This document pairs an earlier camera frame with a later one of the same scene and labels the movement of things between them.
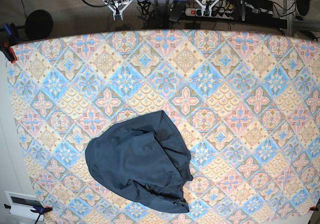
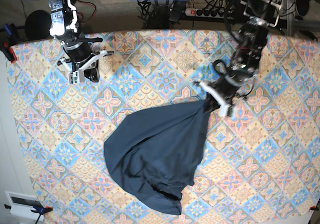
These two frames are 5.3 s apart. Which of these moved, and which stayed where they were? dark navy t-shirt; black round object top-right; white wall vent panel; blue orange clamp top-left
Moved: dark navy t-shirt
Stayed: white wall vent panel; blue orange clamp top-left; black round object top-right
